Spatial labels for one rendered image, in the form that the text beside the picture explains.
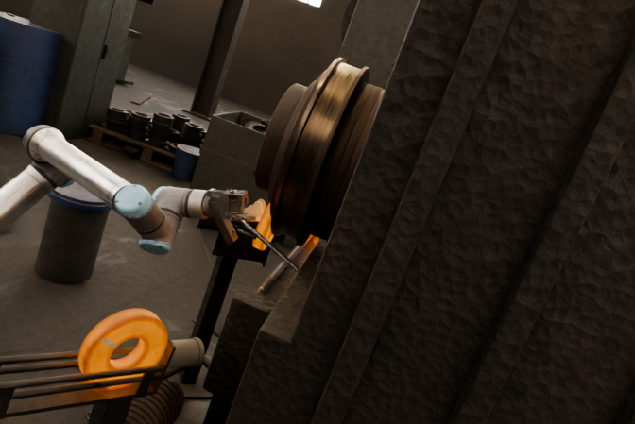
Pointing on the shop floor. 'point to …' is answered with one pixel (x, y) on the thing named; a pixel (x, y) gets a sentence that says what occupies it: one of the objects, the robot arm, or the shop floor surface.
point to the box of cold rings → (232, 157)
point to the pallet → (147, 133)
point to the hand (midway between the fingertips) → (269, 218)
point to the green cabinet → (82, 37)
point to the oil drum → (25, 73)
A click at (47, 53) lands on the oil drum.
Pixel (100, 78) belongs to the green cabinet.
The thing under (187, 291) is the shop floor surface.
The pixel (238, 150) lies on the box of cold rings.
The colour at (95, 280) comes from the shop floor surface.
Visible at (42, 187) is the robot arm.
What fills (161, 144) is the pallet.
